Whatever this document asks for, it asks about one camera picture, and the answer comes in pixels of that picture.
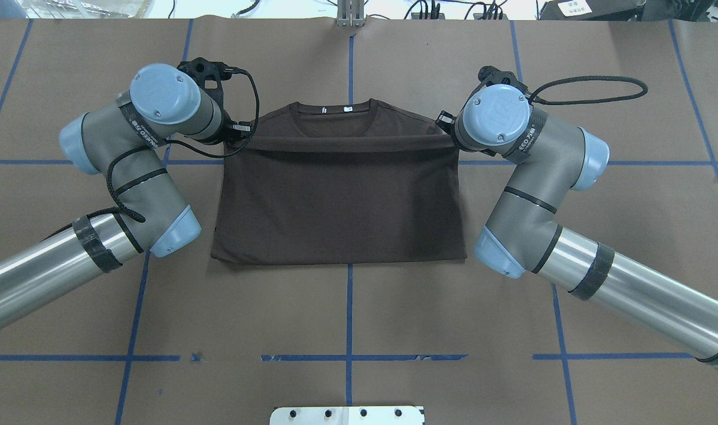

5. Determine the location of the brown paper table cover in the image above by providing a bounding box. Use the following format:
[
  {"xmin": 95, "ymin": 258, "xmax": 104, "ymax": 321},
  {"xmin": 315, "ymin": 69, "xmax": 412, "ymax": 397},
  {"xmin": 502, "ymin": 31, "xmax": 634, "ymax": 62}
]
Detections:
[{"xmin": 0, "ymin": 17, "xmax": 718, "ymax": 424}]

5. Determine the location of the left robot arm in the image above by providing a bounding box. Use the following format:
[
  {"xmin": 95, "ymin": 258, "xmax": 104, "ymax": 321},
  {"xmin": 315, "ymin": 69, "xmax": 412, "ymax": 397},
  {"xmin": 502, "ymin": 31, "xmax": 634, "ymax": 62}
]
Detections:
[{"xmin": 0, "ymin": 57, "xmax": 259, "ymax": 331}]

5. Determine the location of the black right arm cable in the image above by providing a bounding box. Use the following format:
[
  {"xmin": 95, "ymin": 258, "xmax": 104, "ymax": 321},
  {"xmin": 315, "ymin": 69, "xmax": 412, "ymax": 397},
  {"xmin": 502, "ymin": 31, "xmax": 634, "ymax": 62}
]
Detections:
[{"xmin": 529, "ymin": 75, "xmax": 649, "ymax": 106}]

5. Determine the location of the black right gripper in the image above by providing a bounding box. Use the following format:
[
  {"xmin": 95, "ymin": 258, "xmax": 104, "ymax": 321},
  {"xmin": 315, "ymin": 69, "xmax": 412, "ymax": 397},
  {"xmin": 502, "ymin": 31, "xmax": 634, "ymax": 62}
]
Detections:
[{"xmin": 435, "ymin": 66, "xmax": 530, "ymax": 134}]

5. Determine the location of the white metal mount base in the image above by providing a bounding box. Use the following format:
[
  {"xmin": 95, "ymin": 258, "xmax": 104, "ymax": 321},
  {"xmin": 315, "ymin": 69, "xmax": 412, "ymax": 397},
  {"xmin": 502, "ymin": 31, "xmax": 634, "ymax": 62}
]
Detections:
[{"xmin": 269, "ymin": 405, "xmax": 426, "ymax": 424}]

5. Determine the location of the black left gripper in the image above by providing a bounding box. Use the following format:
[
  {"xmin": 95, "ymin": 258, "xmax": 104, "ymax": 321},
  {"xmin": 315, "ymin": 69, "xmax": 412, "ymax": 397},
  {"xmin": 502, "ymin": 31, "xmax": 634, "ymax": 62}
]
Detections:
[{"xmin": 177, "ymin": 57, "xmax": 253, "ymax": 148}]

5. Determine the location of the black box with label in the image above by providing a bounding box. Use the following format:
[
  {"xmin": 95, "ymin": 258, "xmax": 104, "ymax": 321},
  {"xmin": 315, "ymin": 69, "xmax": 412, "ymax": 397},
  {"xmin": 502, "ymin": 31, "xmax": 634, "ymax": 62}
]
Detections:
[{"xmin": 537, "ymin": 1, "xmax": 654, "ymax": 21}]

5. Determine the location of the black cable bundle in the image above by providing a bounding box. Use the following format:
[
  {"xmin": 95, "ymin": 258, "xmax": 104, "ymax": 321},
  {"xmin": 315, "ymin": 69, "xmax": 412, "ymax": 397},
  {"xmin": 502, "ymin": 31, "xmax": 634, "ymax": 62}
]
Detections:
[{"xmin": 404, "ymin": 0, "xmax": 508, "ymax": 22}]

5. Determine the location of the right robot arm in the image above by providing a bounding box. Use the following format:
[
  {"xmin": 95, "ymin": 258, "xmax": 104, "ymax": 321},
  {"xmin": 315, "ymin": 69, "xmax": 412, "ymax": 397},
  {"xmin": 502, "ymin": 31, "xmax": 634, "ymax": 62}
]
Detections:
[{"xmin": 436, "ymin": 66, "xmax": 718, "ymax": 371}]

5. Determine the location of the aluminium frame profile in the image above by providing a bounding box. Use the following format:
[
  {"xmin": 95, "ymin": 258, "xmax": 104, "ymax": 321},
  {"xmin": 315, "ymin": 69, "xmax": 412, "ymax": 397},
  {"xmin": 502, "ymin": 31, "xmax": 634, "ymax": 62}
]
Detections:
[{"xmin": 333, "ymin": 0, "xmax": 366, "ymax": 28}]

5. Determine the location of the dark brown t-shirt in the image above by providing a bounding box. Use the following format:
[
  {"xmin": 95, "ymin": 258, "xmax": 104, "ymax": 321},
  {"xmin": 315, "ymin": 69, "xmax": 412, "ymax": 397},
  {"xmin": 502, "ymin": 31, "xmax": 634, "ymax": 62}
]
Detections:
[{"xmin": 211, "ymin": 99, "xmax": 466, "ymax": 266}]

